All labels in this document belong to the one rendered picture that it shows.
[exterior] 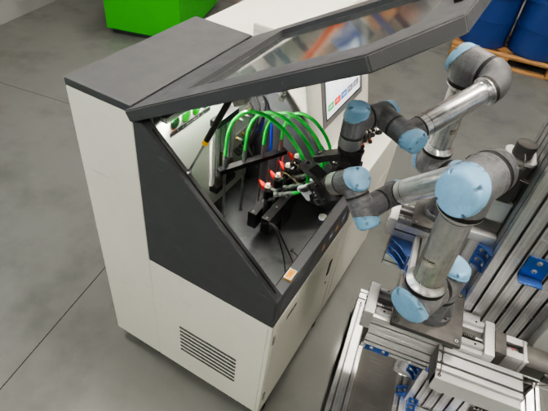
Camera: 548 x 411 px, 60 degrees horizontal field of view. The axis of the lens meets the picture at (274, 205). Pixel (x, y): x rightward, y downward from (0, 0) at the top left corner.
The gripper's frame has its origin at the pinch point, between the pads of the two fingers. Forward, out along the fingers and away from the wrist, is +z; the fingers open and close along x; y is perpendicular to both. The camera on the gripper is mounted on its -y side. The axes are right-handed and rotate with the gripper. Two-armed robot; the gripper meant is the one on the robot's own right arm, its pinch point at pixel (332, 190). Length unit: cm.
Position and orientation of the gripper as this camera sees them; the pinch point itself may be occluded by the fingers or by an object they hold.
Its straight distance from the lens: 167.6
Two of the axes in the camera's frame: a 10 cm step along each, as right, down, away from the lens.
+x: 5.0, -5.6, 6.6
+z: -0.9, 7.3, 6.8
